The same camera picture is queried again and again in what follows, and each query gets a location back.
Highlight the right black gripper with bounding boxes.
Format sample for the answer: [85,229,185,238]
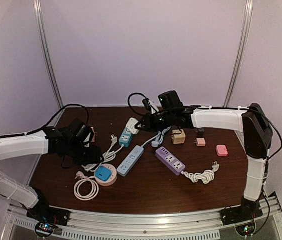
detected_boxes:
[135,111,175,133]

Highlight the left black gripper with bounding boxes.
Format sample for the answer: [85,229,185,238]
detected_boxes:
[66,141,104,166]

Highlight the white square socket adapter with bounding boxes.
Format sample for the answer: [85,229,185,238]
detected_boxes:
[125,117,140,135]

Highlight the pink cube socket adapter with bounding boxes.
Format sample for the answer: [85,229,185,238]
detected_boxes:
[91,126,98,143]

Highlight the teal power strip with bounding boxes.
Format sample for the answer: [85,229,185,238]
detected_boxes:
[119,127,134,148]

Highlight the blue square adapter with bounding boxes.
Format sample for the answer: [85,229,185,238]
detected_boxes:
[94,165,113,182]

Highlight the beige cube socket adapter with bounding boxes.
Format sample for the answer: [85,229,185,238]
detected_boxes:
[170,129,186,145]

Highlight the light blue power strip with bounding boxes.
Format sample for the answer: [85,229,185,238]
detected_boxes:
[116,145,145,177]

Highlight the purple usb power strip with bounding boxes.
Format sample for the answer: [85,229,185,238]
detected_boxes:
[155,147,186,176]

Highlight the dark blue usb charger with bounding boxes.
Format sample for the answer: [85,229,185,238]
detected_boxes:
[195,128,206,138]

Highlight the small pink charger plug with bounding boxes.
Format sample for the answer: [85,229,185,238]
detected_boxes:
[194,138,206,148]

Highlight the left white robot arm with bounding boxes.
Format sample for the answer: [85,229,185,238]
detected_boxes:
[0,125,104,222]

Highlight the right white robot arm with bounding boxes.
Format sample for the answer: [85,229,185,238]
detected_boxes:
[134,104,274,221]

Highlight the light blue coiled cable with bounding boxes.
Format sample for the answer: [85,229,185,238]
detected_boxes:
[140,126,173,149]

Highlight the white cable with plug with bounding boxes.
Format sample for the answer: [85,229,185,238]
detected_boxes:
[81,134,127,173]

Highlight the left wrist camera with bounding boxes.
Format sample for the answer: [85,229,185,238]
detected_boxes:
[68,118,93,146]

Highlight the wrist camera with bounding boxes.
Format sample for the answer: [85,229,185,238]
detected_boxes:
[143,90,184,111]
[68,118,93,146]

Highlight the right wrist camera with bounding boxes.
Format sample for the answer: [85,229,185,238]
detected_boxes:
[143,90,184,111]

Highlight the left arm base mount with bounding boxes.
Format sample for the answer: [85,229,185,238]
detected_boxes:
[26,203,70,227]

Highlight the aluminium front rail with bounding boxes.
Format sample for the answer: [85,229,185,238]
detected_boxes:
[0,196,282,240]

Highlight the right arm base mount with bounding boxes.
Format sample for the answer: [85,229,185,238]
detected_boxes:
[220,205,263,226]

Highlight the left aluminium frame post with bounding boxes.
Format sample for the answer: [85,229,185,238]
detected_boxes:
[33,0,64,109]

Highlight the aluminium frame post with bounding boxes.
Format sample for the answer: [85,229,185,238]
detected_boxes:
[223,0,254,107]
[33,0,64,109]

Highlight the right aluminium frame post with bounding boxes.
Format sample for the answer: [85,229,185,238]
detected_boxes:
[223,0,254,107]

